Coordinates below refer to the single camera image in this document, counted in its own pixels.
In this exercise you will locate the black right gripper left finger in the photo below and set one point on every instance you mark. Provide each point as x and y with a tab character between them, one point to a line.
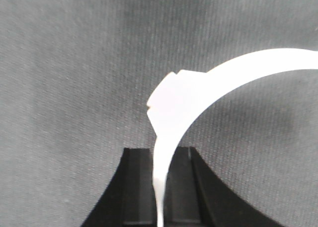
129	199

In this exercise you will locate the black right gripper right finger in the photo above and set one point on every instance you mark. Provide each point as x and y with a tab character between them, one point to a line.
196	197

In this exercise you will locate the white curved PVC pipe clamp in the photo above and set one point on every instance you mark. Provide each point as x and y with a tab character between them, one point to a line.
180	98

